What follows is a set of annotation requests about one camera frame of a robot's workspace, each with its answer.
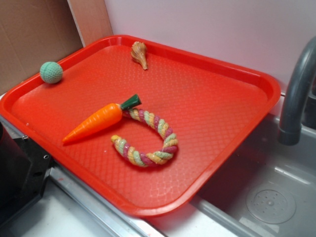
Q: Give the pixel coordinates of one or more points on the grey toy sink basin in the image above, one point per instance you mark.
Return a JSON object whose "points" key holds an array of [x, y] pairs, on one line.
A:
{"points": [[264, 189]]}

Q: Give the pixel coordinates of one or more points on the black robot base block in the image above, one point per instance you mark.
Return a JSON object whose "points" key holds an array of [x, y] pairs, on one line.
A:
{"points": [[24, 168]]}

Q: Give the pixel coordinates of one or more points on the red plastic tray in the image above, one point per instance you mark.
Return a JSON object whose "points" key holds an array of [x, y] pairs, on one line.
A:
{"points": [[212, 106]]}

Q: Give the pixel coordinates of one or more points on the brown seashell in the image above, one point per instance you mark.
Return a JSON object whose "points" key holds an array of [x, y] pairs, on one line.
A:
{"points": [[138, 53]]}

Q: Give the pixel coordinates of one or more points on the grey toy faucet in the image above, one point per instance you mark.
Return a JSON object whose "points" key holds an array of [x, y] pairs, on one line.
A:
{"points": [[299, 106]]}

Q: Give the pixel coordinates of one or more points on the orange plastic toy carrot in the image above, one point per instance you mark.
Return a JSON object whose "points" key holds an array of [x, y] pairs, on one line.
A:
{"points": [[101, 119]]}

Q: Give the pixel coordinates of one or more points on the brown cardboard panel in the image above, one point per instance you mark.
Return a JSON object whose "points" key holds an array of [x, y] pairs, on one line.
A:
{"points": [[35, 31]]}

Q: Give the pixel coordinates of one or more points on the green textured ball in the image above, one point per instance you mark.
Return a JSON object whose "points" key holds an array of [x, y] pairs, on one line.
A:
{"points": [[51, 72]]}

